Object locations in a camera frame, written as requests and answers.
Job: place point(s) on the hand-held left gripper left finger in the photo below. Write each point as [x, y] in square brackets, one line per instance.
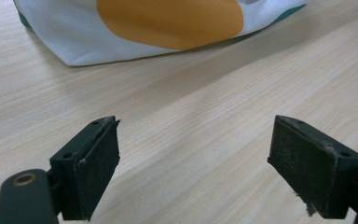
[88, 174]

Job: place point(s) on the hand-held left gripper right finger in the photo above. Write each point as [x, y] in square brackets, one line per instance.
[310, 174]

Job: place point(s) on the white cloth with orange spot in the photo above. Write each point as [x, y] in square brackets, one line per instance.
[155, 28]

